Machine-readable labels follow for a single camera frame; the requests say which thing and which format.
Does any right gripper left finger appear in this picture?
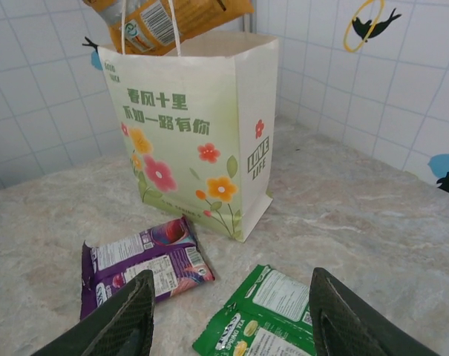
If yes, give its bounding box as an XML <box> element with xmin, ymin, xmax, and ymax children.
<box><xmin>30</xmin><ymin>269</ymin><xmax>157</xmax><ymax>356</ymax></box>

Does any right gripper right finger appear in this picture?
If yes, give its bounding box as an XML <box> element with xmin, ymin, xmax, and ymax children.
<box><xmin>308</xmin><ymin>267</ymin><xmax>442</xmax><ymax>356</ymax></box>

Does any purple snack packet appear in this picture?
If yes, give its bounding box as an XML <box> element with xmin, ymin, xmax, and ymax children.
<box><xmin>79</xmin><ymin>216</ymin><xmax>216</xmax><ymax>322</ymax></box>

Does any green spring tea packet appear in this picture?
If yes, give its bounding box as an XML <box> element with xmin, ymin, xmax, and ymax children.
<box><xmin>191</xmin><ymin>263</ymin><xmax>316</xmax><ymax>356</ymax></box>

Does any yellow corn chips bag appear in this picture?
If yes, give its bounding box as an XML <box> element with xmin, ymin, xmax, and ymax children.
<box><xmin>81</xmin><ymin>0</ymin><xmax>255</xmax><ymax>56</ymax></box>

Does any white floral paper bag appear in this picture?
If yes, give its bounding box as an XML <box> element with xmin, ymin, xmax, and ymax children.
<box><xmin>97</xmin><ymin>0</ymin><xmax>281</xmax><ymax>244</ymax></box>

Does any blue oval black animal sticker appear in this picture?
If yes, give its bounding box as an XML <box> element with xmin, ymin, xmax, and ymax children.
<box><xmin>82</xmin><ymin>36</ymin><xmax>103</xmax><ymax>71</ymax></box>

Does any blue seal wall sticker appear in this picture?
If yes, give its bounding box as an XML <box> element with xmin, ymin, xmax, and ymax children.
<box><xmin>427</xmin><ymin>153</ymin><xmax>449</xmax><ymax>197</ymax></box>

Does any small dolphin yellow ring sticker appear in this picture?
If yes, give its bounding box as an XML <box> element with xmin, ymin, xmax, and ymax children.
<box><xmin>343</xmin><ymin>0</ymin><xmax>402</xmax><ymax>53</ymax></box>

